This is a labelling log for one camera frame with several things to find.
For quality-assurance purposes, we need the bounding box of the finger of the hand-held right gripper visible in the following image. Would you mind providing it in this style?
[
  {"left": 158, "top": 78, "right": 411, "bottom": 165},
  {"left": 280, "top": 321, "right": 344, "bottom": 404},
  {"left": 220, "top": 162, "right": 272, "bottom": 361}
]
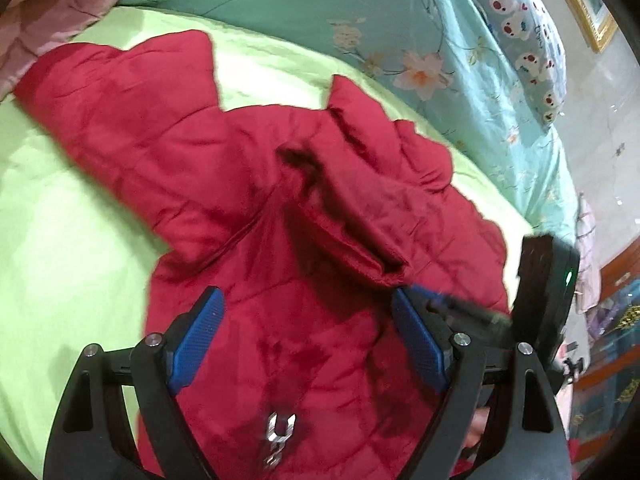
[{"left": 409, "top": 284, "right": 517, "bottom": 346}]

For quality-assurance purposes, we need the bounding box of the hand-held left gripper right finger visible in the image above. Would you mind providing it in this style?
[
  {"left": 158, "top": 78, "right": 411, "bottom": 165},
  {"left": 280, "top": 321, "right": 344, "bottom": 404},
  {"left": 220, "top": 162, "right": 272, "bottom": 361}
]
[{"left": 391, "top": 287, "right": 574, "bottom": 480}]

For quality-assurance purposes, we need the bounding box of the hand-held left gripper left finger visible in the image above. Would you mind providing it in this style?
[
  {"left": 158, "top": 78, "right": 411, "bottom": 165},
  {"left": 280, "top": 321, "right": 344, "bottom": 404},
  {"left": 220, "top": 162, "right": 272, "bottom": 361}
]
[{"left": 44, "top": 286, "right": 225, "bottom": 480}]

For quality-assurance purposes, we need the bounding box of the red quilted jacket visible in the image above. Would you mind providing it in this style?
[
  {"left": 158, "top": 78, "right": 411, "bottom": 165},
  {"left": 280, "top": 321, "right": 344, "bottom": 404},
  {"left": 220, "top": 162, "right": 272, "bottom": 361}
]
[{"left": 12, "top": 30, "right": 512, "bottom": 480}]

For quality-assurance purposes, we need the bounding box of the white pink hanging cloth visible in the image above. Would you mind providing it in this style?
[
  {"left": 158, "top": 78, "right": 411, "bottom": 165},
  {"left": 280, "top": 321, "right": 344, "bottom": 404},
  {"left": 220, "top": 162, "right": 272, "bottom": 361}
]
[{"left": 572, "top": 192, "right": 603, "bottom": 316}]

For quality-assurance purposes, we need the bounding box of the light green bed sheet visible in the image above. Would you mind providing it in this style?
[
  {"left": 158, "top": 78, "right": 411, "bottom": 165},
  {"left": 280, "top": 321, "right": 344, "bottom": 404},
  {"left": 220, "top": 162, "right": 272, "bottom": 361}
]
[{"left": 0, "top": 6, "right": 538, "bottom": 468}]

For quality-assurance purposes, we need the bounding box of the bear print pillow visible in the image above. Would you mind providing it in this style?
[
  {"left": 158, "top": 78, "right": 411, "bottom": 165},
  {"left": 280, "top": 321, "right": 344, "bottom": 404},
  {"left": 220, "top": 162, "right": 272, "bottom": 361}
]
[{"left": 450, "top": 0, "right": 568, "bottom": 128}]

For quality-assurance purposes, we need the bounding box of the teal floral quilt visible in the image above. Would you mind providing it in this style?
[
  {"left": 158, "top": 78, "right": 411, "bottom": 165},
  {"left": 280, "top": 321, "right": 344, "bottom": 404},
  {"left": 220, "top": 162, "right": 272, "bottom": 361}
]
[{"left": 117, "top": 0, "right": 581, "bottom": 243}]

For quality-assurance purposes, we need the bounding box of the pink quilt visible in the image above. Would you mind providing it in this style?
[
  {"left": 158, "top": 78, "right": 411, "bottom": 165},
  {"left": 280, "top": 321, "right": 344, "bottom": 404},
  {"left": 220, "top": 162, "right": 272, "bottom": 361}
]
[{"left": 0, "top": 0, "right": 143, "bottom": 103}]

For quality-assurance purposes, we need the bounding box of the gold picture frame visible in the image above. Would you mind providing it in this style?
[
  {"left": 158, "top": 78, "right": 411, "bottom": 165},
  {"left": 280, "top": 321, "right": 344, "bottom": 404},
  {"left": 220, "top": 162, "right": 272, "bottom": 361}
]
[{"left": 537, "top": 0, "right": 618, "bottom": 53}]

